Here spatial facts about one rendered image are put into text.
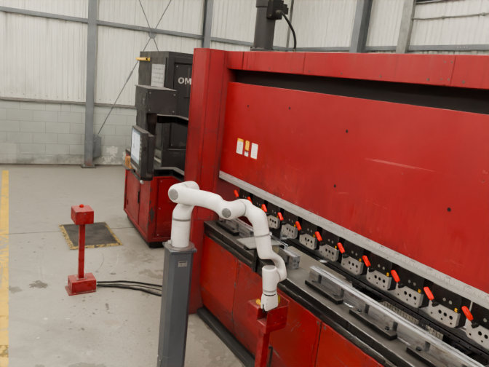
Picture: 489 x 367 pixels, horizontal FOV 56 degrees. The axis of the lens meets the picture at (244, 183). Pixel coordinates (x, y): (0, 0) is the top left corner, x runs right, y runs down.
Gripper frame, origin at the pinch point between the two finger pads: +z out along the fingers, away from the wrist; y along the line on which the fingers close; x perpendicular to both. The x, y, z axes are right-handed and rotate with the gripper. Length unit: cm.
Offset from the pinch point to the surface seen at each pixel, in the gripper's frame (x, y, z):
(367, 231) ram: 38, -38, -56
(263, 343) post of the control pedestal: -3.1, 2.6, 19.5
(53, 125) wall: -769, -74, -24
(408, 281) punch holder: 69, -33, -40
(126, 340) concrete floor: -124, 46, 64
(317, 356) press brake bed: 22.7, -17.7, 23.1
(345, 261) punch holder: 26, -36, -34
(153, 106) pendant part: -151, -4, -113
